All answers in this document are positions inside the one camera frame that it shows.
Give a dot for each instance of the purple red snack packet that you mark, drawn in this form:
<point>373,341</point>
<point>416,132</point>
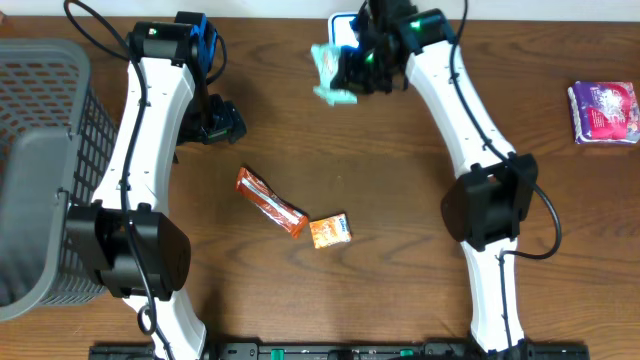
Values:
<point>604,112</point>

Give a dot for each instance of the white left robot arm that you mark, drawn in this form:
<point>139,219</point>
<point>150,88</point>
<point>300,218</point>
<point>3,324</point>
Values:
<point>125,238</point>

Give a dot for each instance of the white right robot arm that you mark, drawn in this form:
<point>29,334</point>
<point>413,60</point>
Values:
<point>494,185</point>

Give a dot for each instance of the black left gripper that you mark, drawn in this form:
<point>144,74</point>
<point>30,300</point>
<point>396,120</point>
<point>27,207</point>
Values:
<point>215,126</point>

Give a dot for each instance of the small orange snack packet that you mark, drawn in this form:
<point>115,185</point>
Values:
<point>330,231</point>

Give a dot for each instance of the teal snack packet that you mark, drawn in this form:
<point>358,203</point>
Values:
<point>326,59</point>

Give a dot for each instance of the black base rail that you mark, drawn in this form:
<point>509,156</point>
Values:
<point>441,349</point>

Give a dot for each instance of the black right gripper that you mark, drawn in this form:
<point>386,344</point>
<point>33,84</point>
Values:
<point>351,76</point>

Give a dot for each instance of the grey plastic mesh basket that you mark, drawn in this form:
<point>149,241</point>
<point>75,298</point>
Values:
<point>56,142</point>

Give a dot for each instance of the orange snack bar wrapper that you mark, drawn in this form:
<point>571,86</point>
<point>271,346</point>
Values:
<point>260,194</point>

